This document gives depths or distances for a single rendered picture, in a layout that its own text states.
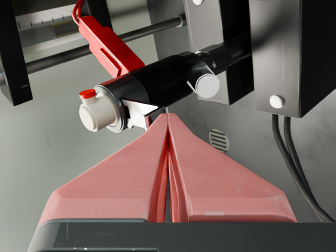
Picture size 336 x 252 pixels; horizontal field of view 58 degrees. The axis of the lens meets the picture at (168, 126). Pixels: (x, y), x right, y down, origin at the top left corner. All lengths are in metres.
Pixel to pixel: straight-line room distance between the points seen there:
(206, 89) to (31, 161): 0.34
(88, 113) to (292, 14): 0.14
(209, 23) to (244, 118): 0.24
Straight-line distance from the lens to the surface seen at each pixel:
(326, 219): 0.22
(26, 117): 0.45
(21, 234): 0.51
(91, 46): 0.20
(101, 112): 0.16
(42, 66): 0.36
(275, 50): 0.23
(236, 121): 0.48
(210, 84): 0.17
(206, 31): 0.26
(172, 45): 0.52
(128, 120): 0.16
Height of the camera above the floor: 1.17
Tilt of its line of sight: 34 degrees down
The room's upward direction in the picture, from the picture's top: 120 degrees counter-clockwise
